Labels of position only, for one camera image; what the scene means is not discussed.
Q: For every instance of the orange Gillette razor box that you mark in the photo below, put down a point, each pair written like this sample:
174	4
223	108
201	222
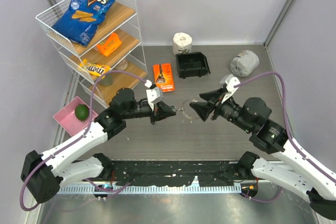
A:
163	77

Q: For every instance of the white wire shelf rack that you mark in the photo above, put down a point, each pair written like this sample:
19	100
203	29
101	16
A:
121	19

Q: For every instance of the white slotted cable duct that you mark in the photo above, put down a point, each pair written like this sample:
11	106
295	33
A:
193	188

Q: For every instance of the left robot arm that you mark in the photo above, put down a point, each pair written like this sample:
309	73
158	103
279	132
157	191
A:
44	174

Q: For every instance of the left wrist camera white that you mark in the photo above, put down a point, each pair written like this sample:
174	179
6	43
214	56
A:
153	93

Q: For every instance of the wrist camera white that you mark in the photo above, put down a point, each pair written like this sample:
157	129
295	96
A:
153	93
231	84

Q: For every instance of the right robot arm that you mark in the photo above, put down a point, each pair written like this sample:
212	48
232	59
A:
308	178

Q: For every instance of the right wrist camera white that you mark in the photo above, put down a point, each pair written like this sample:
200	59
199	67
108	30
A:
231	84

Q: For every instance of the green lime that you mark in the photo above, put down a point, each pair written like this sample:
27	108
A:
81	112

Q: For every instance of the pink box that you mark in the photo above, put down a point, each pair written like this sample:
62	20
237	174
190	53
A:
67	119

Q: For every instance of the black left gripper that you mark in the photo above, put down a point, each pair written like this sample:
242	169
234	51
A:
161	110

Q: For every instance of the blue Doritos chip bag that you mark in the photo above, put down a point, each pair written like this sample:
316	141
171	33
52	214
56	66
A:
81	20

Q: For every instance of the grey wrapped bundle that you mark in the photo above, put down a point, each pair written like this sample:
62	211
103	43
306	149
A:
244	63

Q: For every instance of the yellow M&M candy bag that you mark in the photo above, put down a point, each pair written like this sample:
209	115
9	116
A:
94	68

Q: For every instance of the white toilet paper roll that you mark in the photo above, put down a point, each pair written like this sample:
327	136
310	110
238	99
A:
182	43

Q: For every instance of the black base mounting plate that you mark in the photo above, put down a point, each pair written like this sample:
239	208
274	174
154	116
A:
174	173

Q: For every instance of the orange snack pouch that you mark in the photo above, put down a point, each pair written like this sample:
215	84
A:
108	45

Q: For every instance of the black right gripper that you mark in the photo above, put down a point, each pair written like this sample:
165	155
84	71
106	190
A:
203	108

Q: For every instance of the black plastic bin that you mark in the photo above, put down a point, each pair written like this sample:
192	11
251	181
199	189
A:
193	64

